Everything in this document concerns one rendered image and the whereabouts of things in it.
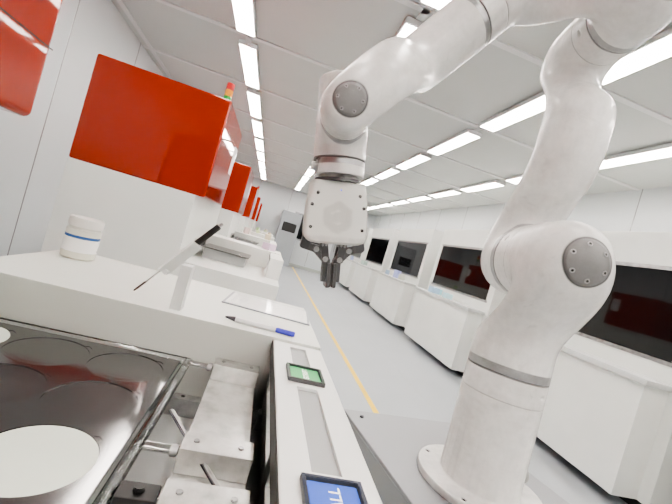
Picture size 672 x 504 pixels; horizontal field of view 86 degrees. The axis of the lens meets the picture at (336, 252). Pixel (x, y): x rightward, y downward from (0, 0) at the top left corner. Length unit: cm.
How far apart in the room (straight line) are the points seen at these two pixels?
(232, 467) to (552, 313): 44
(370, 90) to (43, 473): 53
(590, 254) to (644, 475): 312
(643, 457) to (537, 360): 296
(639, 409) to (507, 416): 277
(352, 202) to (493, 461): 43
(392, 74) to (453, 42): 15
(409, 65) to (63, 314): 68
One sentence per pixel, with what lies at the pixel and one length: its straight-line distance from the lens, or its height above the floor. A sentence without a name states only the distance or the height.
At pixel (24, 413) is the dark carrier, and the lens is 53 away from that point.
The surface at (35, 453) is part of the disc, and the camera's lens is 47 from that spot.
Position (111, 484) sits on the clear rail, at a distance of 43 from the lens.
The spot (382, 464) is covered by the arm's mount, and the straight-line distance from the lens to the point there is 65.
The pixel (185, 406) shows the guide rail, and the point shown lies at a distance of 69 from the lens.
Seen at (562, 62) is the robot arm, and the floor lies 157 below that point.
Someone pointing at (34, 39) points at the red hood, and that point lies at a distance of 78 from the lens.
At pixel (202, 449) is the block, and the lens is 47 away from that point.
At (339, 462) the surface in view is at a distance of 41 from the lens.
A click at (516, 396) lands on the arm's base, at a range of 61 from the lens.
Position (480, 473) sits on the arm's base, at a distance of 64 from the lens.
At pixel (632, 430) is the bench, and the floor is 54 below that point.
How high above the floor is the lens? 116
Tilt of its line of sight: 1 degrees down
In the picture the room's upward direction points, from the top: 17 degrees clockwise
